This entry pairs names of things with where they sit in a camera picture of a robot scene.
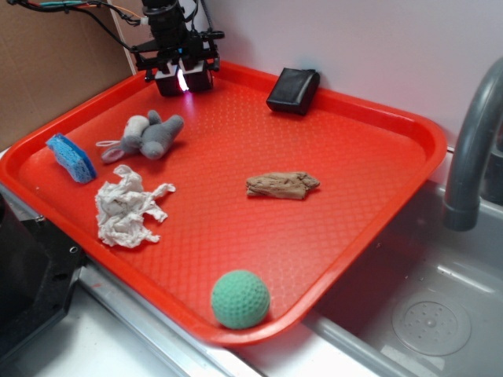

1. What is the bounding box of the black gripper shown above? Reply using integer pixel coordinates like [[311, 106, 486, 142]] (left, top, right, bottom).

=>
[[131, 30, 225, 97]]

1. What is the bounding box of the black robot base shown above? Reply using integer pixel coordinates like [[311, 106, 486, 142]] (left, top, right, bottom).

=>
[[1, 196, 83, 363]]

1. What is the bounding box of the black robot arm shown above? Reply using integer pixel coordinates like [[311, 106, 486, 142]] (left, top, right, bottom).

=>
[[131, 1, 225, 97]]

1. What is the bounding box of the black rectangular block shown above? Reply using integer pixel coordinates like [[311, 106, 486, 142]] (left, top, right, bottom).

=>
[[266, 68, 321, 115]]

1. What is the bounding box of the grey plush bunny toy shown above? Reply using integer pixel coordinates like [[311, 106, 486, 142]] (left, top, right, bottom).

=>
[[97, 110, 184, 164]]

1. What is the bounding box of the red plastic tray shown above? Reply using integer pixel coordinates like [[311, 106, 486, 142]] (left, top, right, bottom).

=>
[[1, 63, 446, 346]]

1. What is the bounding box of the blue sponge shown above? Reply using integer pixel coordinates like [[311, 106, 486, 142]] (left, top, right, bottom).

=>
[[46, 134, 97, 184]]

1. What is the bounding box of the brown cardboard panel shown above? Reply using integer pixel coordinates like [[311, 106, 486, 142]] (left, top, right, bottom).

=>
[[1, 1, 134, 149]]

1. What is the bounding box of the crumpled white cloth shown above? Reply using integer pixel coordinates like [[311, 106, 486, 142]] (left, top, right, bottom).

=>
[[95, 164, 176, 249]]

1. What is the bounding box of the green dimpled ball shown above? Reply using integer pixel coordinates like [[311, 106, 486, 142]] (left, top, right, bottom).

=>
[[211, 270, 270, 330]]

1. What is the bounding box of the grey faucet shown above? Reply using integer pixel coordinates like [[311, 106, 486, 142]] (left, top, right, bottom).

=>
[[442, 59, 502, 232]]

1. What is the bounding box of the grey plastic sink basin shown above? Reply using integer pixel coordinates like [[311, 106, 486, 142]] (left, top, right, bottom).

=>
[[238, 184, 502, 376]]

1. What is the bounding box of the sink drain cover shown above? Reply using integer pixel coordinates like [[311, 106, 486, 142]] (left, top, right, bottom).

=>
[[391, 291, 472, 357]]

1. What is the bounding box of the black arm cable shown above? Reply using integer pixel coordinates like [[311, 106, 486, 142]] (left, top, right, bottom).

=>
[[15, 0, 158, 52]]

